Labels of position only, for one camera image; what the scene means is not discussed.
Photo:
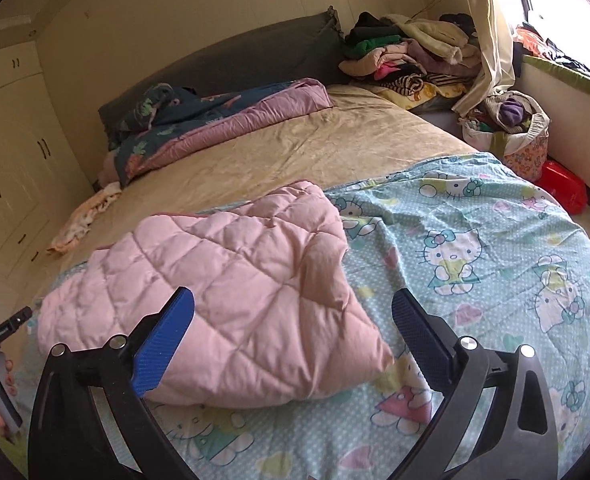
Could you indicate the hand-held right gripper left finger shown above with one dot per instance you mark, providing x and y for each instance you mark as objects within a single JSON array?
[{"x": 167, "y": 340}]

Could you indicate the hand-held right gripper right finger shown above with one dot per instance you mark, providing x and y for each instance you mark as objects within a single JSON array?
[{"x": 420, "y": 330}]

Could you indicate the fabric basket with clothes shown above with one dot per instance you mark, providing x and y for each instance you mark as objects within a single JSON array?
[{"x": 512, "y": 130}]

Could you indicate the pile of mixed clothes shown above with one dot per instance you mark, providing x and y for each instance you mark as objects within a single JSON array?
[{"x": 410, "y": 50}]

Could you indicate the heap of colourful clothes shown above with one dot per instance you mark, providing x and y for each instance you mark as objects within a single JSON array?
[{"x": 555, "y": 47}]

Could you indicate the cartoon printed blue blanket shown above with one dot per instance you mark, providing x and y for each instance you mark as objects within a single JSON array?
[{"x": 475, "y": 270}]

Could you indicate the peach and white cloth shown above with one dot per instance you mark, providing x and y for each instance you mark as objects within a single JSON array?
[{"x": 82, "y": 220}]

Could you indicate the cream wardrobe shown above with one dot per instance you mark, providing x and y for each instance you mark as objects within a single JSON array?
[{"x": 15, "y": 150}]

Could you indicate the dusty pink cloth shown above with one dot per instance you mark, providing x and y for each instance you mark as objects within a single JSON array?
[{"x": 110, "y": 167}]

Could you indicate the red plastic container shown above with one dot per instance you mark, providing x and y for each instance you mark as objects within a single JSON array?
[{"x": 564, "y": 187}]

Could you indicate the bed with beige sheet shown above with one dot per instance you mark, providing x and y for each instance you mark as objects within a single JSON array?
[{"x": 285, "y": 145}]

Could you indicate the floral dark quilt pink backing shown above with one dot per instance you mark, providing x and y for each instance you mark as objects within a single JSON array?
[{"x": 215, "y": 115}]

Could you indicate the yellow printed pillow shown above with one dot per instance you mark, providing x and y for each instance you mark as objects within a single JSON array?
[{"x": 425, "y": 94}]

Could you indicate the dark grey headboard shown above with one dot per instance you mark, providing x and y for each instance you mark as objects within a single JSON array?
[{"x": 235, "y": 60}]

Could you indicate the green edged window seat cushion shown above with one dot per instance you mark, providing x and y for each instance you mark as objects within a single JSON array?
[{"x": 575, "y": 77}]

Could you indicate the cream curtain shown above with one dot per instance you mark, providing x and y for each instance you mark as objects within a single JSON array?
[{"x": 490, "y": 35}]

